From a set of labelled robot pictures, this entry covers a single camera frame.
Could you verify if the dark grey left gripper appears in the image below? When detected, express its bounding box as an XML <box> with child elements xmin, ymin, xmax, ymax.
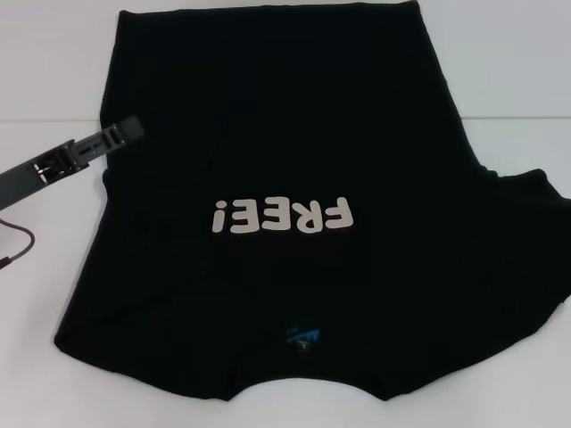
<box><xmin>0</xmin><ymin>113</ymin><xmax>147</xmax><ymax>214</ymax></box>

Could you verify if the black shirt with FREE print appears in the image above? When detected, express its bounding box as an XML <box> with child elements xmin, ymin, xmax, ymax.
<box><xmin>52</xmin><ymin>0</ymin><xmax>571</xmax><ymax>405</ymax></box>

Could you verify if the dark left arm cable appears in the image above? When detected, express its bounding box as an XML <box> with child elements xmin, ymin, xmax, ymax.
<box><xmin>0</xmin><ymin>217</ymin><xmax>37</xmax><ymax>269</ymax></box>

